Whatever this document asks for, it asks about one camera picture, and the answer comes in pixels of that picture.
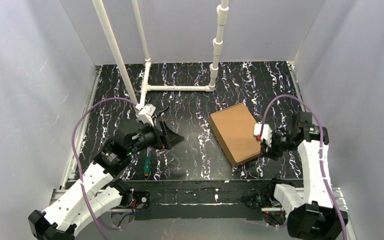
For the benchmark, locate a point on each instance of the black front mounting rail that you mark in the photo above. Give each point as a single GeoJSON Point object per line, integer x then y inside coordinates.
{"type": "Point", "coordinates": [206, 199]}

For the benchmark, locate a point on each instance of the black grey pliers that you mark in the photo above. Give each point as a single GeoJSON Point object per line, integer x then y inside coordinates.
{"type": "Point", "coordinates": [160, 112]}

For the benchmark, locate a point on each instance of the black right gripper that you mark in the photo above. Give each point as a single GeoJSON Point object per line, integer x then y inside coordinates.
{"type": "Point", "coordinates": [273, 149]}

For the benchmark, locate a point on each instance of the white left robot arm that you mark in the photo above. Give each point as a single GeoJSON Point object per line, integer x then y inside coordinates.
{"type": "Point", "coordinates": [99, 188]}

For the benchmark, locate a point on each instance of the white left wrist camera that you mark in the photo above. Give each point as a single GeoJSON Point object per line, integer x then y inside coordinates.
{"type": "Point", "coordinates": [145, 113]}

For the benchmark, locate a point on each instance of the green handled screwdriver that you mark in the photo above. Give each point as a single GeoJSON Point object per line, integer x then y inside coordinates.
{"type": "Point", "coordinates": [147, 166]}

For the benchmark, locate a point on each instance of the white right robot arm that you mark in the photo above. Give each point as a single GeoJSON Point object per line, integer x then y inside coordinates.
{"type": "Point", "coordinates": [316, 214]}

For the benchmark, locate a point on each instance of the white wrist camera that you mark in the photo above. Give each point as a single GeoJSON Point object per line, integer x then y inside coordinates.
{"type": "Point", "coordinates": [263, 133]}
{"type": "Point", "coordinates": [145, 113]}

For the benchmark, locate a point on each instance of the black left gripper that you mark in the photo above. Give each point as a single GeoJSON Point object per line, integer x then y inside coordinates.
{"type": "Point", "coordinates": [162, 135]}

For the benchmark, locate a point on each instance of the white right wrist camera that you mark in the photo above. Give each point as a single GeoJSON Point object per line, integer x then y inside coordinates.
{"type": "Point", "coordinates": [263, 133]}

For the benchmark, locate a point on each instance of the brown cardboard box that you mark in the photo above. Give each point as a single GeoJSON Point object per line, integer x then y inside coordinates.
{"type": "Point", "coordinates": [233, 128]}

